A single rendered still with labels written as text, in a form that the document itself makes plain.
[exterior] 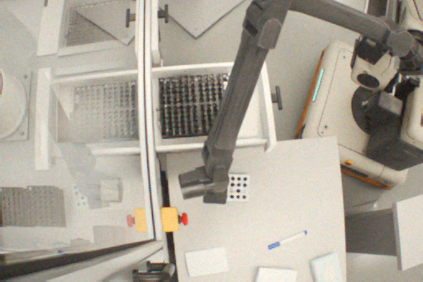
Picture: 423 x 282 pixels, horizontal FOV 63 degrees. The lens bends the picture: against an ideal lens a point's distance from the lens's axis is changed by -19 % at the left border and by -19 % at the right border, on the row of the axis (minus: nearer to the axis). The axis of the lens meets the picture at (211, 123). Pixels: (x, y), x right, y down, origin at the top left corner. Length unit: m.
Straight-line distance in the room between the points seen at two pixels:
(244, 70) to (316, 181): 0.60
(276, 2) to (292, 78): 1.48
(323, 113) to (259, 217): 0.79
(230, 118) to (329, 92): 1.12
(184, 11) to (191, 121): 1.23
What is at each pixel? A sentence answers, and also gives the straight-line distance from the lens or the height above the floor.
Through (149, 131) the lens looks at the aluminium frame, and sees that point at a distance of 1.11.
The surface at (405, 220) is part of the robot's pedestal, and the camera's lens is 1.52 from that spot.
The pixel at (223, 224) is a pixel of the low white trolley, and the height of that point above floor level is 0.76.
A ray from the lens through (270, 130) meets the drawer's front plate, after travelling 1.19.
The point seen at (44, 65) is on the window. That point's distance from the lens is 0.30.
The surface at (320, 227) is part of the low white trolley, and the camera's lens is 1.37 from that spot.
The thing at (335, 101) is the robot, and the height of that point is 0.28.
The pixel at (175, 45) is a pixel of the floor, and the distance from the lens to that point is 2.29.
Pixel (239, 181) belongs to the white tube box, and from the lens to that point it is 1.28.
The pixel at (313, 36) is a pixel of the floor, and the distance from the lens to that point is 2.43.
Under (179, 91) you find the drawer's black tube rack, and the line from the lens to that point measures 1.27.
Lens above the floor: 2.06
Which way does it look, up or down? 75 degrees down
